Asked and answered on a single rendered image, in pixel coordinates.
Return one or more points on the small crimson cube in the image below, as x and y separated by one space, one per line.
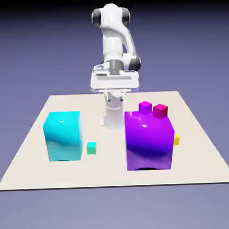
160 111

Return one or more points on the large cyan box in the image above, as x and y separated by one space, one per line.
63 134

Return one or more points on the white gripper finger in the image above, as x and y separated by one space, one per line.
122 96
107 97

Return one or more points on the small magenta cube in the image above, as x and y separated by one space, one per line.
145 107

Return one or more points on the large purple box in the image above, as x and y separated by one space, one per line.
148 141

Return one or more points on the small teal cube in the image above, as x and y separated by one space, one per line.
91 148

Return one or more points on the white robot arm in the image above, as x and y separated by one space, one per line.
111 23

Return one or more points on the small yellow cube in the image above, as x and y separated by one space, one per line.
176 139

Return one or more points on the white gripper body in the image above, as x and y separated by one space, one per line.
114 82

